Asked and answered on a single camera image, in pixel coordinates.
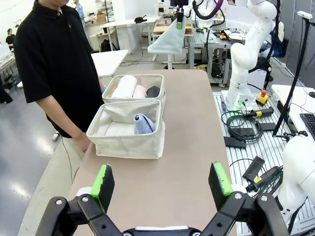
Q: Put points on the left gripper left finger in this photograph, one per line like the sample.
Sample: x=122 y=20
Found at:
x=104 y=186

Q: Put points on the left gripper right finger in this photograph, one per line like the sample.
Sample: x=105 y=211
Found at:
x=219 y=184

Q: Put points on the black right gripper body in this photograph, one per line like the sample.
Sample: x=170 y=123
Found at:
x=179 y=14

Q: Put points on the pale teal triangle-folded towel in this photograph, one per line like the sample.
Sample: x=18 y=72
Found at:
x=168 y=40

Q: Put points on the dark grey towel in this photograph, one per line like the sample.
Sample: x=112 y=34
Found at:
x=153 y=92

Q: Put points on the blue triangle-folded towel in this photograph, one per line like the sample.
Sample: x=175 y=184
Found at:
x=144 y=124

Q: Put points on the pink towel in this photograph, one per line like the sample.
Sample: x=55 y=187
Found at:
x=139 y=91

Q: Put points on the white towel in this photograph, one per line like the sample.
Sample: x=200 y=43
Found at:
x=124 y=86

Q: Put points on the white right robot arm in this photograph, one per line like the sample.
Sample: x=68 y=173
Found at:
x=242 y=56

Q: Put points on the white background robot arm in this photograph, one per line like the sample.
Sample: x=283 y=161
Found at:
x=206 y=17

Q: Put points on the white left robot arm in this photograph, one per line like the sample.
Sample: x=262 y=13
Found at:
x=300 y=167

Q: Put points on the person's right forearm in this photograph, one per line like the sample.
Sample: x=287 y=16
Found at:
x=59 y=118

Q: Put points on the person's right hand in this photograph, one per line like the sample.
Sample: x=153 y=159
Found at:
x=83 y=142

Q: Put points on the cardboard box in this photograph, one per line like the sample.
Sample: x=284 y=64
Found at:
x=160 y=29

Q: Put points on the black cap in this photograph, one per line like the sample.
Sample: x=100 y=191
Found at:
x=140 y=20

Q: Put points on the black handheld device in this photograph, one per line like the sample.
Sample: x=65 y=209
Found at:
x=253 y=168

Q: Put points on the yellow red emergency stop button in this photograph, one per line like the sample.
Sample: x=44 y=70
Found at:
x=262 y=99
x=223 y=37

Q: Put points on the black flat box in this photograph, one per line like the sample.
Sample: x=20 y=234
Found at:
x=267 y=126
x=235 y=142

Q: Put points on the beige fabric storage box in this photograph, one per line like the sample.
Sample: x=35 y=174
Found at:
x=128 y=145
x=151 y=79

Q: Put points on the person's beige trousers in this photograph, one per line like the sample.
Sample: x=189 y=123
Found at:
x=72 y=148

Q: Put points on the white table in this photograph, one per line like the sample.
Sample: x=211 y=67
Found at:
x=128 y=23
x=108 y=61

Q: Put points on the black backpack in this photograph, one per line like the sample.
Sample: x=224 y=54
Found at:
x=105 y=46

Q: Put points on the background person in blue shirt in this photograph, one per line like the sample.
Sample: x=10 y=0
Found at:
x=80 y=12

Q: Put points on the seated person in dark blue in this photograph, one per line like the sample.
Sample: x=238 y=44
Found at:
x=279 y=34

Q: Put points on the black computer keyboard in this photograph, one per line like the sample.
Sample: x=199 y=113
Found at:
x=308 y=125

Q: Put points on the white desk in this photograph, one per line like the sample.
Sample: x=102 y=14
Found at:
x=285 y=93

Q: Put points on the person's head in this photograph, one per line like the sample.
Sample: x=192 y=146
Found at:
x=59 y=3

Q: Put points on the person in black shirt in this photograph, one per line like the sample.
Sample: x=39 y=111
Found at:
x=56 y=61

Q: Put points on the computer mouse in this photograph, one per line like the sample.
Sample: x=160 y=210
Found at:
x=312 y=94

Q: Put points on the background person in black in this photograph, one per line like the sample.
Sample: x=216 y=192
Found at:
x=10 y=39

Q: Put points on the aluminium frame table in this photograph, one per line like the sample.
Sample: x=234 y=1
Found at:
x=197 y=43

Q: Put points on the white camera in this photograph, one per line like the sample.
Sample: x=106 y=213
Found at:
x=305 y=14

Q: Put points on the black camera pole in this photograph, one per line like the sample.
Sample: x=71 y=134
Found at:
x=295 y=76

